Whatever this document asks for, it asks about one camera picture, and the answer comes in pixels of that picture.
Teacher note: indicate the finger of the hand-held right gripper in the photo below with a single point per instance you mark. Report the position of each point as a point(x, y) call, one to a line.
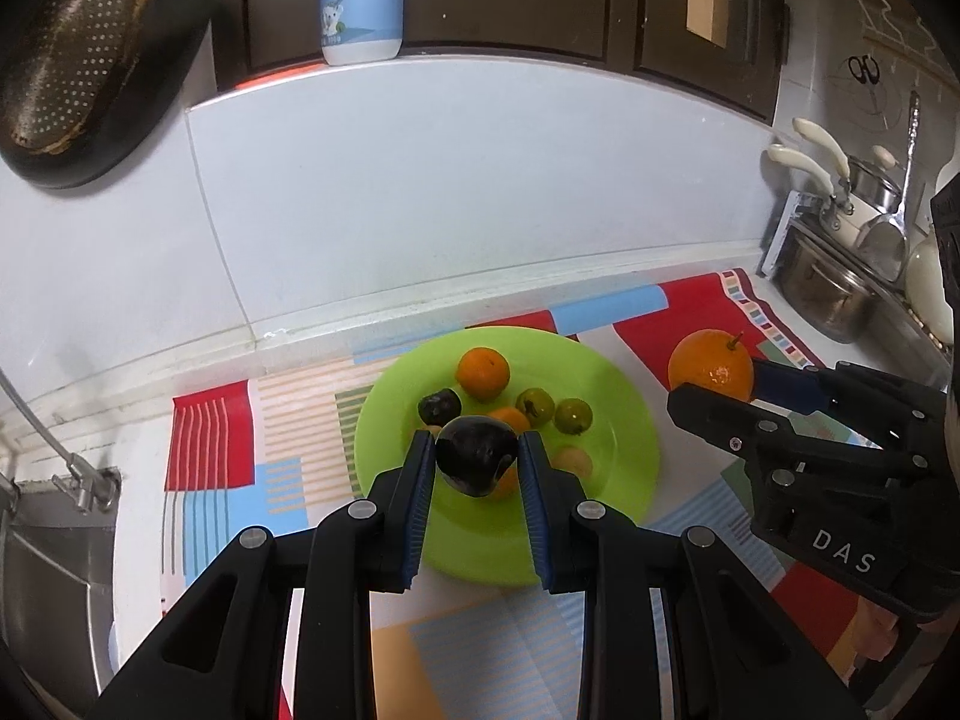
point(787, 388)
point(720, 424)

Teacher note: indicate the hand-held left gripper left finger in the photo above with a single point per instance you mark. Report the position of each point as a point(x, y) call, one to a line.
point(417, 517)

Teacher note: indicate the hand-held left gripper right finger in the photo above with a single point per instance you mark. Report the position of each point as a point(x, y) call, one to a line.
point(536, 517)

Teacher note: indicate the large orange with stem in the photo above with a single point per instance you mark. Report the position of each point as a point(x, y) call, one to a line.
point(709, 367)

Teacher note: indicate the yellow round fruit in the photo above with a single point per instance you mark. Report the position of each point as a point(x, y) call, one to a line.
point(574, 461)

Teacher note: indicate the dark purple plum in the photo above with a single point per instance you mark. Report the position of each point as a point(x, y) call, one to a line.
point(476, 457)
point(439, 406)

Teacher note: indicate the green round fruit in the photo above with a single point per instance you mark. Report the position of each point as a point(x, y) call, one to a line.
point(535, 405)
point(574, 416)

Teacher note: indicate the green plate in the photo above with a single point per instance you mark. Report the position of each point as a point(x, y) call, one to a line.
point(615, 390)

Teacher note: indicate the person's right hand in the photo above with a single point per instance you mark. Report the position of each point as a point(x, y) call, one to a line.
point(874, 634)

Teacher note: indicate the small orange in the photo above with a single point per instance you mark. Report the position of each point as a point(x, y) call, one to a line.
point(484, 373)
point(511, 420)

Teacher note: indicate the steel stockpot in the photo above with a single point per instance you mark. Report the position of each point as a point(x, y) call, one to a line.
point(825, 292)

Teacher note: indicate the white plastic dish rack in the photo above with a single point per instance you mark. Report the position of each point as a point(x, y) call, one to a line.
point(780, 229)

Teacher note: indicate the white round dish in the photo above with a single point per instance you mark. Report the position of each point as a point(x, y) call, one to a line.
point(926, 285)

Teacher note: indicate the steel scoop ladle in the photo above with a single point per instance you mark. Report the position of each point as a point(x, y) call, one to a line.
point(889, 244)

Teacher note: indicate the colourful patchwork mat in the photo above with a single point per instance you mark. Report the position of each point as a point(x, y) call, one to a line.
point(217, 427)

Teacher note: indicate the black scissors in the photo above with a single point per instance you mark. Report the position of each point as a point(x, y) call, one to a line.
point(864, 69)

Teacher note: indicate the gooseneck steel faucet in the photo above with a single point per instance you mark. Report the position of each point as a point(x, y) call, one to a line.
point(82, 484)

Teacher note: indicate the steel sink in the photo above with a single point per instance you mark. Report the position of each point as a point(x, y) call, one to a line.
point(45, 585)

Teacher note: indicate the white blue pump bottle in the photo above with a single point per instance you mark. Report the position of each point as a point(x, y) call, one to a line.
point(360, 0)

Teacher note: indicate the black frying pan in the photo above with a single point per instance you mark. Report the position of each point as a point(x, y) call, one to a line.
point(165, 52)

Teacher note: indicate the brass perforated skimmer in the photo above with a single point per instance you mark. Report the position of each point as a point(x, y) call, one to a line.
point(75, 52)

